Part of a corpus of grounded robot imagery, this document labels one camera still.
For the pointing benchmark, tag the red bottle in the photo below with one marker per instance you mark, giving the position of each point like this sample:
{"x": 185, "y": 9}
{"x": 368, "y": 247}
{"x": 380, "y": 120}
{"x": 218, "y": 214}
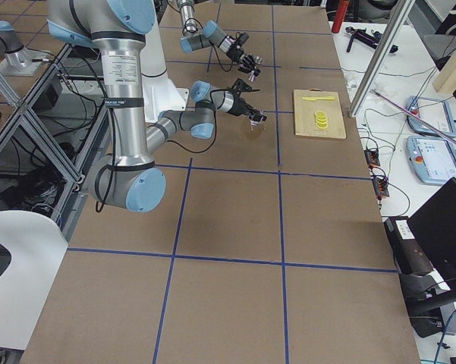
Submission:
{"x": 340, "y": 15}

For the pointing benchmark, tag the teach pendant far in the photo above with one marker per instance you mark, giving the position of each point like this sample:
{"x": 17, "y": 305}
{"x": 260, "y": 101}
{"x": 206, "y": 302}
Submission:
{"x": 433, "y": 111}

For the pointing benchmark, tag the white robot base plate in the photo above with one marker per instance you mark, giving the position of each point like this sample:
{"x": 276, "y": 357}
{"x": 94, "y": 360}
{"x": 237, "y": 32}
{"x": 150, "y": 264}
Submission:
{"x": 161, "y": 94}

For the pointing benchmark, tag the yellow plastic knife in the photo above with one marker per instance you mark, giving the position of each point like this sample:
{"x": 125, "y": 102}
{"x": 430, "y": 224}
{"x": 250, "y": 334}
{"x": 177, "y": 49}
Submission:
{"x": 318, "y": 98}

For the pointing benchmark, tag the green handled reacher tool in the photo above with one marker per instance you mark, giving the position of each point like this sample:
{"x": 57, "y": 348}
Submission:
{"x": 412, "y": 115}

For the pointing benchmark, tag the black box with label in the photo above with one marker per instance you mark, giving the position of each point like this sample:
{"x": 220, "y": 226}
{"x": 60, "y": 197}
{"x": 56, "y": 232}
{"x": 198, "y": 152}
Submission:
{"x": 408, "y": 254}

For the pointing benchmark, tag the teach pendant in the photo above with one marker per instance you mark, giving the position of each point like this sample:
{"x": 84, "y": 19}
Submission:
{"x": 433, "y": 111}
{"x": 432, "y": 159}

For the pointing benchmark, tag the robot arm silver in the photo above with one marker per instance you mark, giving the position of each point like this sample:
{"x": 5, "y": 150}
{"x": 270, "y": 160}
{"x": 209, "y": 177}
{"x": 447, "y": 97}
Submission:
{"x": 210, "y": 35}
{"x": 126, "y": 34}

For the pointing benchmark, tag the aluminium frame post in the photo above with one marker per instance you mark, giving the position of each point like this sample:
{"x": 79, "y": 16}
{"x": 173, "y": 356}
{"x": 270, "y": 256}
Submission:
{"x": 395, "y": 23}

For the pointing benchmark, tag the teach pendant near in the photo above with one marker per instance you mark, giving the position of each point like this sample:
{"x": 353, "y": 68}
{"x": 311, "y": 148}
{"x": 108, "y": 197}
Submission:
{"x": 432, "y": 159}

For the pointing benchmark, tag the bamboo cutting board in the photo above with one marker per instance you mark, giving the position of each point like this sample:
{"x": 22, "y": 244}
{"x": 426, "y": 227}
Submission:
{"x": 305, "y": 121}

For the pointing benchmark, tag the black handled tool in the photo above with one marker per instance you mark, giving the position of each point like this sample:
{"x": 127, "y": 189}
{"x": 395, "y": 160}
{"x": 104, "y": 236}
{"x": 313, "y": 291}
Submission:
{"x": 369, "y": 39}

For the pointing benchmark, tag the white crumpled tissue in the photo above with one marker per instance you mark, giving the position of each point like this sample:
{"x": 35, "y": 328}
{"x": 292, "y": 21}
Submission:
{"x": 352, "y": 81}

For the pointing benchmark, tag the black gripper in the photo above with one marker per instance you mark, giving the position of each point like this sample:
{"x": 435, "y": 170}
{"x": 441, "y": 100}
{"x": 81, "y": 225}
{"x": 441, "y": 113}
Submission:
{"x": 240, "y": 107}
{"x": 236, "y": 53}

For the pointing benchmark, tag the black monitor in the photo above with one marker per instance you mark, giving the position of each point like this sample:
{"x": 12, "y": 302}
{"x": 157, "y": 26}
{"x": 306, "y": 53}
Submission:
{"x": 434, "y": 228}

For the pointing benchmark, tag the lemon slice front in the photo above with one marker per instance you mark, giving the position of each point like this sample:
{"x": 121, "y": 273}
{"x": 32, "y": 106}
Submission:
{"x": 321, "y": 126}

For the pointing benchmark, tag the blue tape line lengthwise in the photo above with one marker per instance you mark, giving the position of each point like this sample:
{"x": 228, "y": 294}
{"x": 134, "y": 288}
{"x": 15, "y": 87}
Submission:
{"x": 280, "y": 195}

